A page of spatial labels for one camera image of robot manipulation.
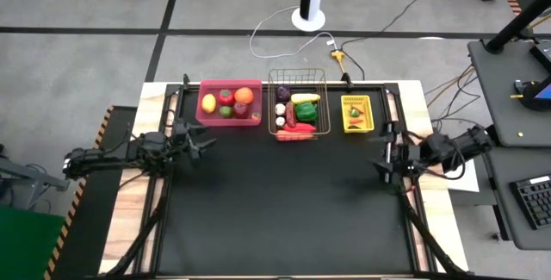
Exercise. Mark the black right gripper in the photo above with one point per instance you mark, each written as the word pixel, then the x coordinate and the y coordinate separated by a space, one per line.
pixel 402 157

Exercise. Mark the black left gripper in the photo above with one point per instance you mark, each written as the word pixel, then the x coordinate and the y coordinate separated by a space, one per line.
pixel 180 142

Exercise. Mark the yellow lemon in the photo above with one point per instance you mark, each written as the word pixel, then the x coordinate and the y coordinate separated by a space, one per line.
pixel 208 103

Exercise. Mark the small purple eggplant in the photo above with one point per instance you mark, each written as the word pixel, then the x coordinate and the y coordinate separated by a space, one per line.
pixel 355 127

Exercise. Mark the green lime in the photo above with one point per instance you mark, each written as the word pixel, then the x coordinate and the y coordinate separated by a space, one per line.
pixel 226 111

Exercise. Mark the small orange chili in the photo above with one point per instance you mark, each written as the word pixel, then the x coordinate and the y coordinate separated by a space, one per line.
pixel 356 121

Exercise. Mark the small green pepper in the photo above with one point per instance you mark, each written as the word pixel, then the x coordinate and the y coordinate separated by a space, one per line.
pixel 354 113

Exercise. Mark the large red tomato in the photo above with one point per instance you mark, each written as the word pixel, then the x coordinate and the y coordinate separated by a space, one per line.
pixel 226 97

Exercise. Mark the dark red apple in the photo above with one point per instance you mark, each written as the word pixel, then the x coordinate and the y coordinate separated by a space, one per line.
pixel 240 110

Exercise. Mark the small red tomato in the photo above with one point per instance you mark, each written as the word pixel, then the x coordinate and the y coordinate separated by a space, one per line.
pixel 256 116

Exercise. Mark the orange fruit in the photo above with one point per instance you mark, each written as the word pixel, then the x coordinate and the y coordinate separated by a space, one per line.
pixel 244 95

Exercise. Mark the long bright red pepper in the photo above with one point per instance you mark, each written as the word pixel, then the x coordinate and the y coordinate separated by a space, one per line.
pixel 303 127

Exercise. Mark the white garlic bulb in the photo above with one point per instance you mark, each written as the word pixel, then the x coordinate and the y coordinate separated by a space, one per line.
pixel 280 109
pixel 280 122

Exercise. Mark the green bell pepper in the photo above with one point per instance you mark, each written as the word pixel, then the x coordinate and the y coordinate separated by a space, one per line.
pixel 306 112

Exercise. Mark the orange carrot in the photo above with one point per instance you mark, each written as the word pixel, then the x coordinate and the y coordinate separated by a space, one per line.
pixel 295 136

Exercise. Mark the yellow corn cob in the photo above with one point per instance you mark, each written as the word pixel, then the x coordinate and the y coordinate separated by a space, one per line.
pixel 305 98

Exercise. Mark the long dark red pepper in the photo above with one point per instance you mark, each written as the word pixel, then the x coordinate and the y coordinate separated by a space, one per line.
pixel 291 114

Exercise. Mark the purple onion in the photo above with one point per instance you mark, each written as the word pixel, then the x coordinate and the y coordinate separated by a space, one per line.
pixel 282 93

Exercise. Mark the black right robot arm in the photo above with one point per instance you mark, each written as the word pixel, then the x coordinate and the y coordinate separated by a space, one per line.
pixel 456 148

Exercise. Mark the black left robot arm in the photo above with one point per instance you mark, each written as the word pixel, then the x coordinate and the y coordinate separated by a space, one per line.
pixel 112 157

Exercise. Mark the pink plastic basket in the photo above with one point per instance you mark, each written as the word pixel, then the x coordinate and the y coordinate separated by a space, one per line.
pixel 215 120

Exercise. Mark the yellow plastic basket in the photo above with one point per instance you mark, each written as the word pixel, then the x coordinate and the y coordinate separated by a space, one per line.
pixel 367 103

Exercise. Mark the black table clamp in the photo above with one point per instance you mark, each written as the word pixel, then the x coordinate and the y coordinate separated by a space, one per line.
pixel 186 81
pixel 346 80

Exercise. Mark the white paper sheet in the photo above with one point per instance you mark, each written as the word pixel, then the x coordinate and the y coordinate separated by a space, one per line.
pixel 465 183

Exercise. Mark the yellow power plug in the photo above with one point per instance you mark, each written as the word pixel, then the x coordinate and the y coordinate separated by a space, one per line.
pixel 338 55

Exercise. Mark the grey desk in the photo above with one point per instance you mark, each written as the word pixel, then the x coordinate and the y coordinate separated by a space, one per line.
pixel 499 211
pixel 499 99

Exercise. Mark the hazard-striped black floor mat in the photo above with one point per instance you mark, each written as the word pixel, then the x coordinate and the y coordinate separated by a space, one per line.
pixel 86 228

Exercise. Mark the black keyboard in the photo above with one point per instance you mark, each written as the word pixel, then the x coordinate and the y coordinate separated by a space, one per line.
pixel 534 202

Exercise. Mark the black desk device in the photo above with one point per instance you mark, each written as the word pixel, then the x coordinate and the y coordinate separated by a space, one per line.
pixel 531 95

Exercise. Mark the grey metal stand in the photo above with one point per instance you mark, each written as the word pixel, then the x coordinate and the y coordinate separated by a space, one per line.
pixel 34 177

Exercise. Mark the blue lit screen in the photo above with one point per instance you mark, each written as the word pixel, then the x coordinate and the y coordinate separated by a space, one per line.
pixel 546 91

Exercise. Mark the black desk pole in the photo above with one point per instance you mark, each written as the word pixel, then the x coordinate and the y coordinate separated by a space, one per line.
pixel 516 23

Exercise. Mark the black laptop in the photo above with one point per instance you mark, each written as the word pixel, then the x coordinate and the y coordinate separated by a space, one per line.
pixel 543 56

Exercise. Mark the green floor mat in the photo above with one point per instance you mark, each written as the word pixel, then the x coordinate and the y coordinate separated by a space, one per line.
pixel 26 245

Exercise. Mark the black metal table frame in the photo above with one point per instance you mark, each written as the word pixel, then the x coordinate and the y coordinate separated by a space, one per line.
pixel 152 245

